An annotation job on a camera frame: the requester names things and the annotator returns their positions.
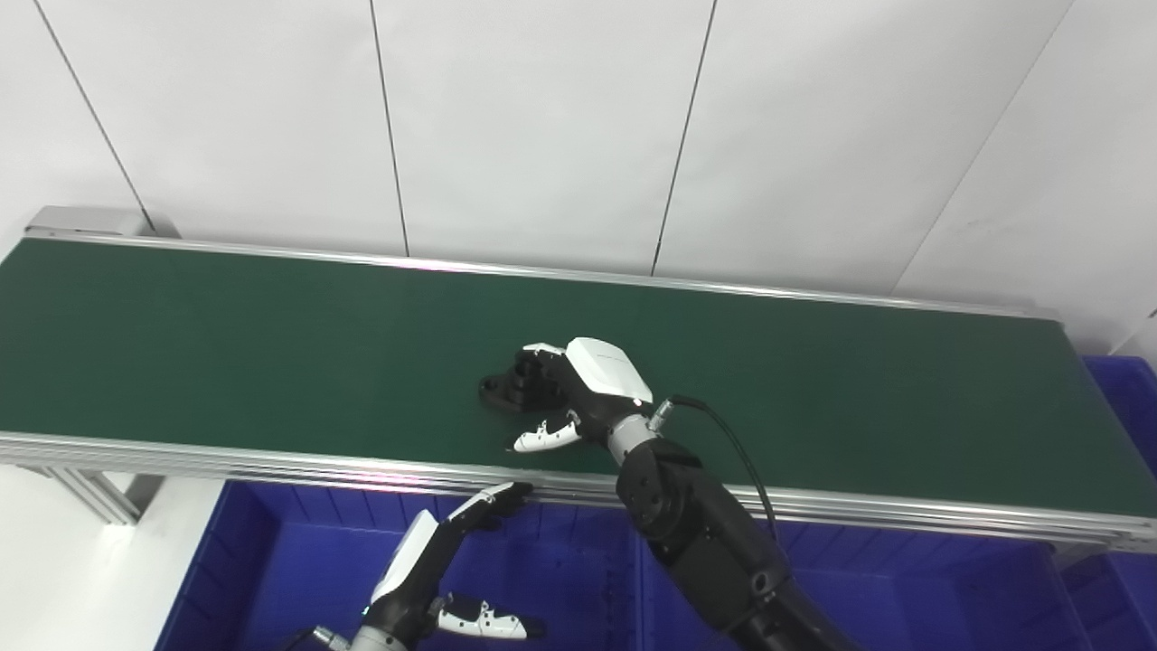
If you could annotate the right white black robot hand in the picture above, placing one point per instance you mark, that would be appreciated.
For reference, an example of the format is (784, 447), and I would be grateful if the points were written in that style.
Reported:
(601, 375)

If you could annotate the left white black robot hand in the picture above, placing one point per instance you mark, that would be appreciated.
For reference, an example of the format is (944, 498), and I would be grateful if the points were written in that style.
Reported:
(407, 570)

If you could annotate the black machined part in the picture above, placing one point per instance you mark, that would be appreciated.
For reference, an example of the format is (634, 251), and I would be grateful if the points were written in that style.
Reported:
(506, 391)

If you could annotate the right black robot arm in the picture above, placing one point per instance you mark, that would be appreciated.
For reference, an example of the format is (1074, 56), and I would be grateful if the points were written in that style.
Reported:
(705, 533)

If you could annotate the blue plastic bin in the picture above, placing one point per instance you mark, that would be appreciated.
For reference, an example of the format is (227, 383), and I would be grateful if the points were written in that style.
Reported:
(1125, 407)
(922, 597)
(298, 579)

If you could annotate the green conveyor belt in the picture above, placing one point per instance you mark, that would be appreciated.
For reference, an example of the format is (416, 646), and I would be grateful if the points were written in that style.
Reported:
(271, 362)
(271, 461)

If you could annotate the aluminium conveyor leg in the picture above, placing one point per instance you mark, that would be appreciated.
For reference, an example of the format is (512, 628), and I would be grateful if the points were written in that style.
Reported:
(99, 493)

